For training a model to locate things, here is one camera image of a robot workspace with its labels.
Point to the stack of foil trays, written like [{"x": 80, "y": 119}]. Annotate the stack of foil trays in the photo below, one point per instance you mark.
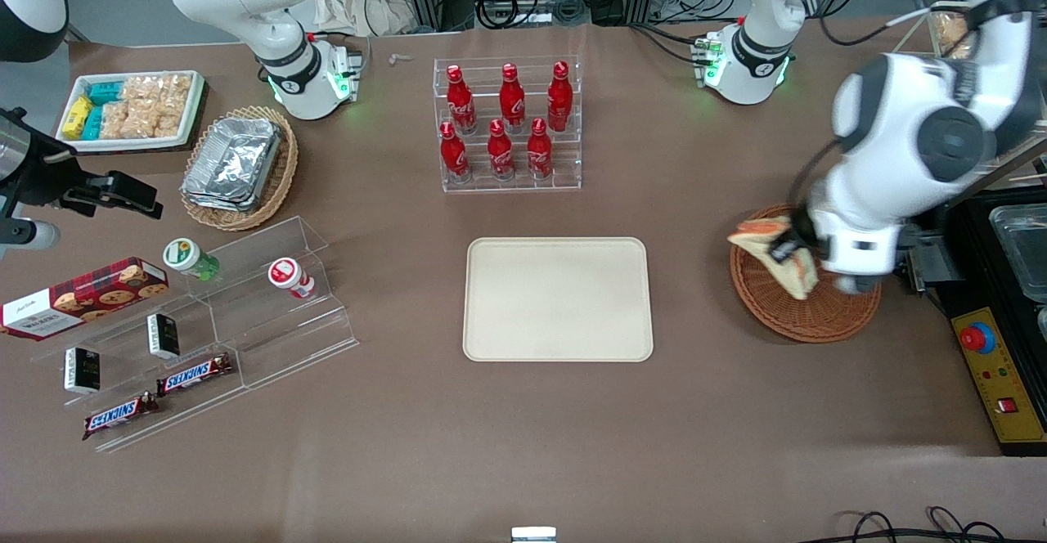
[{"x": 233, "y": 163}]

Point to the brown snickers bar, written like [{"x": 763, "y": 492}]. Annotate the brown snickers bar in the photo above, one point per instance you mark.
[
  {"x": 195, "y": 374},
  {"x": 119, "y": 416}
]

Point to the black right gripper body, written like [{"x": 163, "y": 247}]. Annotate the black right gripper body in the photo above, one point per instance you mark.
[{"x": 37, "y": 179}]

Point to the red cola bottle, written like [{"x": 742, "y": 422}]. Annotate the red cola bottle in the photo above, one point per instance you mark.
[
  {"x": 454, "y": 154},
  {"x": 539, "y": 150},
  {"x": 460, "y": 101},
  {"x": 512, "y": 100},
  {"x": 501, "y": 153},
  {"x": 559, "y": 100}
]

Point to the grey metal bar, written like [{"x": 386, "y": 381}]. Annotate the grey metal bar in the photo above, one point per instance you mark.
[{"x": 1002, "y": 171}]

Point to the grey metal bracket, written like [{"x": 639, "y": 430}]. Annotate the grey metal bracket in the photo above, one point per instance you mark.
[{"x": 932, "y": 261}]

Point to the round brown wicker basket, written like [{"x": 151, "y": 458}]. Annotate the round brown wicker basket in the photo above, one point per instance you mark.
[{"x": 802, "y": 318}]

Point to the white snack tray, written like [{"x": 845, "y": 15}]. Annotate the white snack tray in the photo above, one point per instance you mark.
[{"x": 195, "y": 109}]

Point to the yellow snack packet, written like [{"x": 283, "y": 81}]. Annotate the yellow snack packet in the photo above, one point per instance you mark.
[{"x": 76, "y": 118}]

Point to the green yogurt cup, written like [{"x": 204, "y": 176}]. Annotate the green yogurt cup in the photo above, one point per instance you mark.
[{"x": 190, "y": 258}]

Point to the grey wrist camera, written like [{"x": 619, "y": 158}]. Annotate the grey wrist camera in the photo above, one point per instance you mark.
[
  {"x": 855, "y": 284},
  {"x": 29, "y": 235}
]

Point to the clear rice cracker bag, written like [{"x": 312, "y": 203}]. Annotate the clear rice cracker bag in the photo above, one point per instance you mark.
[
  {"x": 114, "y": 120},
  {"x": 155, "y": 120},
  {"x": 159, "y": 87}
]

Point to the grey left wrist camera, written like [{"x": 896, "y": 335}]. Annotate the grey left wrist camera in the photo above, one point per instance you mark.
[{"x": 855, "y": 284}]

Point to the teal snack packet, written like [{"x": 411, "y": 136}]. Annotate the teal snack packet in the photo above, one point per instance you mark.
[
  {"x": 92, "y": 123},
  {"x": 106, "y": 92}
]

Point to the small black white box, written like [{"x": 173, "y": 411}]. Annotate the small black white box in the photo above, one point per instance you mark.
[
  {"x": 82, "y": 371},
  {"x": 164, "y": 335}
]

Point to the red tartan cookie box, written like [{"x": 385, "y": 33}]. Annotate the red tartan cookie box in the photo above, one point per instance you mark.
[{"x": 82, "y": 298}]

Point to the black yellow control box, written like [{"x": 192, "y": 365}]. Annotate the black yellow control box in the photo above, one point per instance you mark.
[{"x": 1002, "y": 379}]

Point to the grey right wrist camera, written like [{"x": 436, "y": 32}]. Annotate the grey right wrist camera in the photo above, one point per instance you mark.
[{"x": 29, "y": 235}]

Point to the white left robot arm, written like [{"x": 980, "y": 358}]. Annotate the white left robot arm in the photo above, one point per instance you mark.
[{"x": 900, "y": 142}]

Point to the red emergency stop button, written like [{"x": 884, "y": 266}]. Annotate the red emergency stop button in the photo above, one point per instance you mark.
[{"x": 977, "y": 338}]

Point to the clear fried snack bag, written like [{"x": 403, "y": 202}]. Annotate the clear fried snack bag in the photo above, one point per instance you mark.
[
  {"x": 953, "y": 26},
  {"x": 961, "y": 48}
]

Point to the red yogurt cup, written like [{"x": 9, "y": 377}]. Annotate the red yogurt cup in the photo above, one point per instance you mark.
[{"x": 288, "y": 276}]

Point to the small beige scrap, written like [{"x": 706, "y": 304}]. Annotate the small beige scrap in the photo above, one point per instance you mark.
[{"x": 401, "y": 58}]

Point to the clear glass container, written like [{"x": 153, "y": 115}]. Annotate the clear glass container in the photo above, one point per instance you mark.
[{"x": 1022, "y": 249}]

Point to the oval light wicker basket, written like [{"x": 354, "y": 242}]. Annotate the oval light wicker basket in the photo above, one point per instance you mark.
[{"x": 282, "y": 175}]

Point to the clear acrylic bottle rack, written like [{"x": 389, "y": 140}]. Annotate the clear acrylic bottle rack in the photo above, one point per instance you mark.
[{"x": 572, "y": 159}]

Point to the beige rectangular tray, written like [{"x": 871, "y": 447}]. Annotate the beige rectangular tray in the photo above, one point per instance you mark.
[{"x": 556, "y": 298}]

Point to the triangular sandwich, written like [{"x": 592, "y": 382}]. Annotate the triangular sandwich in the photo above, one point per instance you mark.
[{"x": 757, "y": 232}]

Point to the clear acrylic stepped shelf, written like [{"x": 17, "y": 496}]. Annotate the clear acrylic stepped shelf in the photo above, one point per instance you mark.
[{"x": 278, "y": 338}]

